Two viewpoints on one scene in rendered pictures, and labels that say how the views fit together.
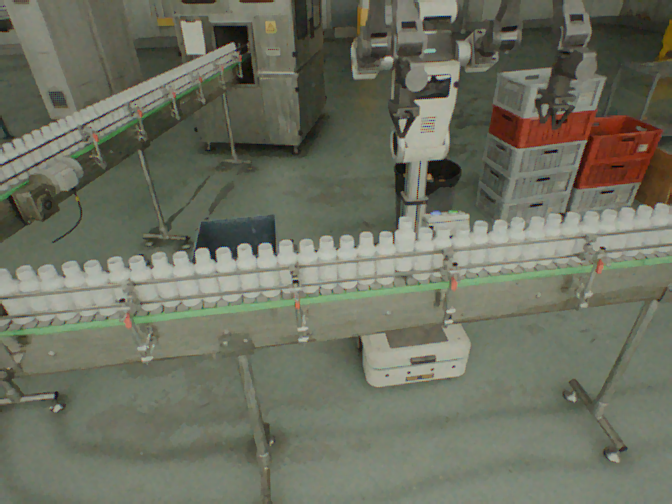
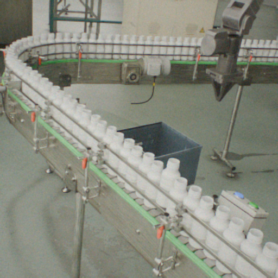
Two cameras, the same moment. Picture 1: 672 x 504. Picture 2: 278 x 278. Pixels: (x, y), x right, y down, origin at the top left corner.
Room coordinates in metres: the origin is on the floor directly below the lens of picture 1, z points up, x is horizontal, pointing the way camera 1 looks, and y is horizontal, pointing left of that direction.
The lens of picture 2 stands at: (0.32, -1.14, 1.84)
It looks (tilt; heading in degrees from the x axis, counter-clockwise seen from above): 26 degrees down; 58
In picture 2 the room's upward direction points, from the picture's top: 7 degrees clockwise
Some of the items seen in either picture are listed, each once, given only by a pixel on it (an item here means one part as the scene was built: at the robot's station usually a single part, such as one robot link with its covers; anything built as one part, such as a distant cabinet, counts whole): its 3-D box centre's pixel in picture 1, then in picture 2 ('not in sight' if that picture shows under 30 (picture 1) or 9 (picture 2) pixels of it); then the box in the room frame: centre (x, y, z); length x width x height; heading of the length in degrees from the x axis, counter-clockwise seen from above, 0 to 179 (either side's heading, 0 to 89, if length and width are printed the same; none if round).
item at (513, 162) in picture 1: (532, 149); not in sight; (3.19, -1.56, 0.55); 0.61 x 0.41 x 0.22; 104
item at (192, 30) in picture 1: (193, 37); not in sight; (4.78, 1.37, 1.22); 0.23 x 0.04 x 0.32; 79
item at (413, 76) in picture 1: (412, 61); (225, 33); (1.16, -0.21, 1.61); 0.12 x 0.09 x 0.12; 7
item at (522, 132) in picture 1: (540, 121); not in sight; (3.20, -1.57, 0.78); 0.61 x 0.41 x 0.22; 104
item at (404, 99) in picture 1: (404, 96); (226, 64); (1.20, -0.20, 1.51); 0.10 x 0.07 x 0.07; 8
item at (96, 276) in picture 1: (101, 287); (48, 99); (0.94, 0.66, 1.08); 0.06 x 0.06 x 0.17
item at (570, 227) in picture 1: (566, 238); not in sight; (1.12, -0.72, 1.08); 0.06 x 0.06 x 0.17
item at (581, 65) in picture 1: (577, 52); not in sight; (1.22, -0.66, 1.60); 0.12 x 0.09 x 0.12; 7
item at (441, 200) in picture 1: (423, 209); not in sight; (2.71, -0.64, 0.32); 0.45 x 0.45 x 0.64
